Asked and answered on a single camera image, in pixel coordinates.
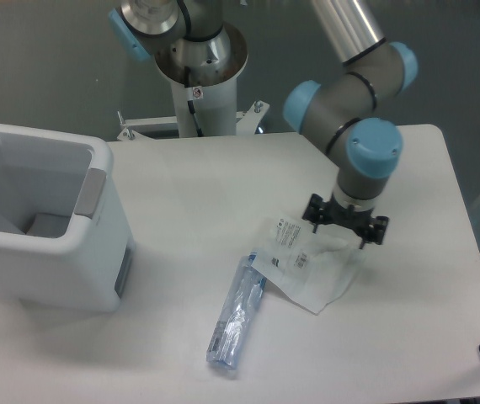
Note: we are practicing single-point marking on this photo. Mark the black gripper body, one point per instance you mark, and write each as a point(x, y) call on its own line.
point(359, 222)

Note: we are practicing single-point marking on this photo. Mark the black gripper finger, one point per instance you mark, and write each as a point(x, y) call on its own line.
point(317, 212)
point(373, 231)

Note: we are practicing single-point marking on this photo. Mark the crushed clear plastic bottle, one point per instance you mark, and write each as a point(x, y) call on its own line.
point(237, 313)

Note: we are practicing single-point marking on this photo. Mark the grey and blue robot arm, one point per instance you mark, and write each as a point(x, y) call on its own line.
point(337, 119)

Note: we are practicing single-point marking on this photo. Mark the white trash can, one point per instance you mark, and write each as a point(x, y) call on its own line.
point(65, 240)

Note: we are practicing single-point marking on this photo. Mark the white pedestal base frame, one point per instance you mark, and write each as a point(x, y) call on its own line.
point(197, 120)

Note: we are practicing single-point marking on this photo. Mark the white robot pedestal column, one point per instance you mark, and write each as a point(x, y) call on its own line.
point(205, 71)

